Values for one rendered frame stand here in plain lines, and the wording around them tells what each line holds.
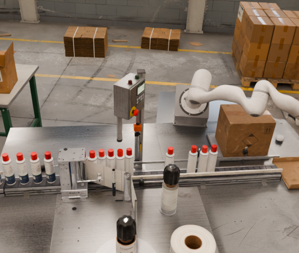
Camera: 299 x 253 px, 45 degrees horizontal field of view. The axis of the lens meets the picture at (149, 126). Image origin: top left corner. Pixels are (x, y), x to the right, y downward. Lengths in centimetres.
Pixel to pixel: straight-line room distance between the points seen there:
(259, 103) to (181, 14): 520
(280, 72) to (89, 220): 400
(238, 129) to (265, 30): 290
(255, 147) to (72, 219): 125
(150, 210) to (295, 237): 77
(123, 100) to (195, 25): 550
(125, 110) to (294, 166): 123
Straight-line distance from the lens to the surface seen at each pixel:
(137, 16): 733
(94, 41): 590
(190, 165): 218
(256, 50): 520
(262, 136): 245
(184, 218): 199
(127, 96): 187
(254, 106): 223
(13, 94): 337
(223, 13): 733
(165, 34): 644
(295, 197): 236
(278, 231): 213
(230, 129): 235
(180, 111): 272
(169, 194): 188
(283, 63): 537
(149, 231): 191
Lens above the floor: 234
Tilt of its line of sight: 34 degrees down
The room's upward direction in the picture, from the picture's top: 3 degrees clockwise
